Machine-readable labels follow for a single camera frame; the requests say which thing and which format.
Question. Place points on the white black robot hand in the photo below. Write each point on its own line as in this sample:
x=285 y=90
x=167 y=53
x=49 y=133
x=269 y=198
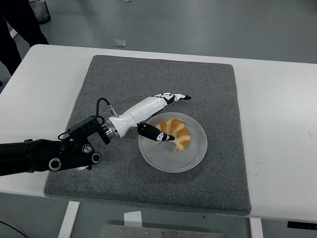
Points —
x=138 y=112

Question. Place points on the orange white croissant bread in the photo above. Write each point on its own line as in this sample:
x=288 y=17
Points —
x=183 y=138

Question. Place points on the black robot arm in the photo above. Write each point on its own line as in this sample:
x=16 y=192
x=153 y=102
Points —
x=37 y=153

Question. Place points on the round grey plate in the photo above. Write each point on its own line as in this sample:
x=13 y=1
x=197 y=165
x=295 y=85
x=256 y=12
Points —
x=171 y=160

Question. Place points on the square metal floor outlet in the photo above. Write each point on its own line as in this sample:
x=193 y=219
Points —
x=120 y=42

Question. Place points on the grey square felt mat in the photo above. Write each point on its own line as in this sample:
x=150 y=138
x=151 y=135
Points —
x=111 y=186

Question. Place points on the white table leg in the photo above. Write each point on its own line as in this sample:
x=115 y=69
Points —
x=256 y=229
x=68 y=220

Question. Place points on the person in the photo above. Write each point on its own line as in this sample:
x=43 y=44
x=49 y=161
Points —
x=29 y=29

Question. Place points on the grey mesh waste bin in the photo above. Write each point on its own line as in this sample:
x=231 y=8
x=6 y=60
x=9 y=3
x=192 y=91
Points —
x=39 y=11

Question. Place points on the black table control panel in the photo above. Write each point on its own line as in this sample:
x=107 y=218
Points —
x=303 y=224

